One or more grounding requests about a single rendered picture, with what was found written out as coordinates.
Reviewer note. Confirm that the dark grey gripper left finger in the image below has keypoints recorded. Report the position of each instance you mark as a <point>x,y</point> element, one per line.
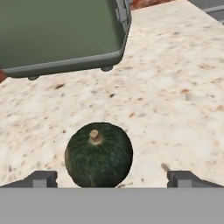
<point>40,178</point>

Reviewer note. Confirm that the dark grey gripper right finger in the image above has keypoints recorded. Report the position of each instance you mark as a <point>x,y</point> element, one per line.
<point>182,178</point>

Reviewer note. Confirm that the dark green round squash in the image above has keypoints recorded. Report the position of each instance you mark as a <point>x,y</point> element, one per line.
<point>98,155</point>

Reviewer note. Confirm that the grey stove hob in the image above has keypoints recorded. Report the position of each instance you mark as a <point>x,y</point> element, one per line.
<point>210,8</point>

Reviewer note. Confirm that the green grey countertop appliance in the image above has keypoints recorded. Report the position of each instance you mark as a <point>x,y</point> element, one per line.
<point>58,32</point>

